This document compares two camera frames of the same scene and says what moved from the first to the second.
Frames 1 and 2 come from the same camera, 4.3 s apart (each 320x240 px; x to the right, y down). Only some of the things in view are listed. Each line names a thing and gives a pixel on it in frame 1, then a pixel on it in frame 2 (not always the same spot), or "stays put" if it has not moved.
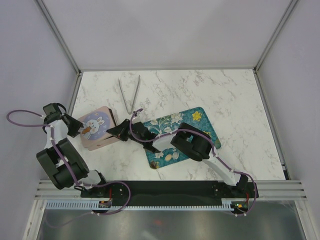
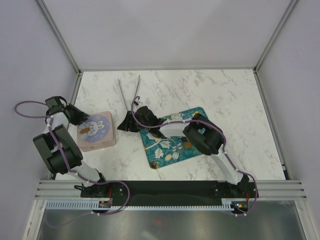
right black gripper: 119,131 -> 126,125
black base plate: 150,191 stays put
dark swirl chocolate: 153,164 stays put
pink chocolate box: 94,135 stays put
